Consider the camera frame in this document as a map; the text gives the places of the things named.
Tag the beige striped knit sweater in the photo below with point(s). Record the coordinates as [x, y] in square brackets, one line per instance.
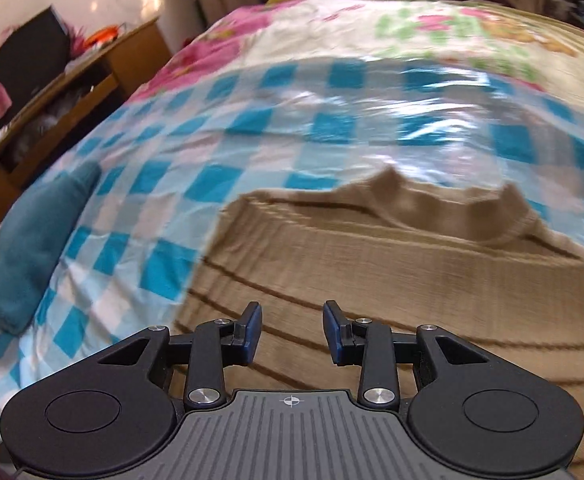
[397, 270]

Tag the wooden desk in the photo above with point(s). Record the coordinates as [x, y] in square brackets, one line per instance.
[132, 55]

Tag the orange item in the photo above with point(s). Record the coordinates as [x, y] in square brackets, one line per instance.
[102, 35]

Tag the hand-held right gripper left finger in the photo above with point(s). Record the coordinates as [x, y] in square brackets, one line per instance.
[253, 332]

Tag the blue white checkered plastic sheet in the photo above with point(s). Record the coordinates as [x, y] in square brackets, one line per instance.
[172, 185]

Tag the teal cloth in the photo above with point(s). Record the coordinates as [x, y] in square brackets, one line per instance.
[27, 245]

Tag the floral bedsheet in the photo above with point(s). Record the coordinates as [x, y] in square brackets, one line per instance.
[322, 25]

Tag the grey plastic bag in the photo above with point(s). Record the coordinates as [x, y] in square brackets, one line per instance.
[52, 120]

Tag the black television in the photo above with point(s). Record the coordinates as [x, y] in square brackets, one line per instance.
[27, 60]

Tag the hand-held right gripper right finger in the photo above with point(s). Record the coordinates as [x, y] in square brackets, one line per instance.
[330, 332]

